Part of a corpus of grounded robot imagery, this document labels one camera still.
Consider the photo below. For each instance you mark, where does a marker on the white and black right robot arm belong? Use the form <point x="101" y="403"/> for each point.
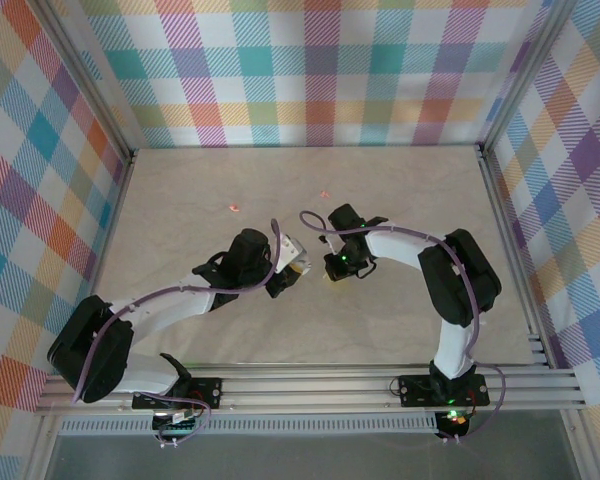
<point x="395" y="247"/>

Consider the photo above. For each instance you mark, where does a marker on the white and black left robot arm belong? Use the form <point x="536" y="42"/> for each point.
<point x="170" y="310"/>

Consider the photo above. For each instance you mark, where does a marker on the small black controller board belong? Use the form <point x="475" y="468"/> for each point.
<point x="180" y="425"/>
<point x="455" y="422"/>

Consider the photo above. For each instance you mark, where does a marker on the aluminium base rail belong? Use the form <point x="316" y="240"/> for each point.
<point x="305" y="392"/>

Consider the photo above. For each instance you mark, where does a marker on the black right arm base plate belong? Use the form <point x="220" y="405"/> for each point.
<point x="415" y="390"/>

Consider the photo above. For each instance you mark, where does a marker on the aluminium left side rail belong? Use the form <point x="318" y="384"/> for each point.
<point x="112" y="220"/>

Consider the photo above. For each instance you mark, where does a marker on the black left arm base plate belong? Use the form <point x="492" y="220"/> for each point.
<point x="205" y="392"/>

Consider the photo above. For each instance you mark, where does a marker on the aluminium right side rail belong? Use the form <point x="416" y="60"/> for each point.
<point x="514" y="250"/>

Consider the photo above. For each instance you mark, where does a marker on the aluminium left frame post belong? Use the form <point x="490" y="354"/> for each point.
<point x="87" y="85"/>

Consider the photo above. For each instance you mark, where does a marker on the aluminium frame post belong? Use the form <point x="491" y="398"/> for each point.
<point x="525" y="75"/>
<point x="87" y="85"/>

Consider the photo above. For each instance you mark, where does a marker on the aluminium right frame post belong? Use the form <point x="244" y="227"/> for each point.
<point x="525" y="75"/>

